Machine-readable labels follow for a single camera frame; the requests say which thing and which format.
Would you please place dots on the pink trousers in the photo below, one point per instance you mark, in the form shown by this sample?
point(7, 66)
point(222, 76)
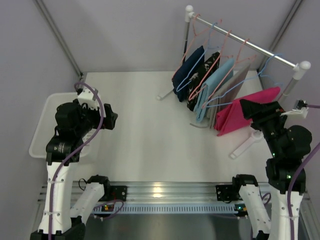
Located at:
point(231, 118)

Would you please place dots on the black patterned trousers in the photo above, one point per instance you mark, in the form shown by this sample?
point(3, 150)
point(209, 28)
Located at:
point(199, 74)

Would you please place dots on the grey trousers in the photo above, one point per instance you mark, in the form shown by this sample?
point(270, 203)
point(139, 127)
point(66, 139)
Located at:
point(226, 94)

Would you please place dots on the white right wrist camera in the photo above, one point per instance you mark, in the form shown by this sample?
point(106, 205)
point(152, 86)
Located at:
point(300, 109)

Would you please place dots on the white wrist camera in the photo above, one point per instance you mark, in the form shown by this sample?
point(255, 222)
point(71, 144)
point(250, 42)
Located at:
point(87, 97)
point(300, 109)

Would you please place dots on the navy blue trousers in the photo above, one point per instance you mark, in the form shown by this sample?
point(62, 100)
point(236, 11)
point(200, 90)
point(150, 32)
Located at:
point(181, 78)

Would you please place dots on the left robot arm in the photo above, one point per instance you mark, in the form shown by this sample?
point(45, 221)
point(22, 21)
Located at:
point(59, 222)

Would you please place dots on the aluminium mounting rail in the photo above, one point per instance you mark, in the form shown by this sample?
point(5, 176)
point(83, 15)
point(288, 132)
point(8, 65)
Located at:
point(146, 194)

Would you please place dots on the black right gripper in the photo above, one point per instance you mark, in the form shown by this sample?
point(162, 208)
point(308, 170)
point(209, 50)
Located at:
point(264, 118)

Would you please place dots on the slotted cable duct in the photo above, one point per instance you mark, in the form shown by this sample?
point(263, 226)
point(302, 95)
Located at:
point(193, 208)

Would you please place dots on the white plastic bin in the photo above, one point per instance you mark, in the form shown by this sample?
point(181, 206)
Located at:
point(45, 131)

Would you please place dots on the light blue trousers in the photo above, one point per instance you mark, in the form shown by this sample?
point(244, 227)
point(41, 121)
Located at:
point(210, 85)

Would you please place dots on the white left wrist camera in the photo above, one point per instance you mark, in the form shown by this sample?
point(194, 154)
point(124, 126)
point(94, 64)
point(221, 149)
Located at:
point(87, 97)

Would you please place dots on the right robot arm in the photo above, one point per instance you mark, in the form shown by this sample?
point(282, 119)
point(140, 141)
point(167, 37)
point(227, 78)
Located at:
point(284, 170)

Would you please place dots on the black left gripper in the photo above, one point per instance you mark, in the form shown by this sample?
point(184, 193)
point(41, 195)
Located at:
point(105, 116)

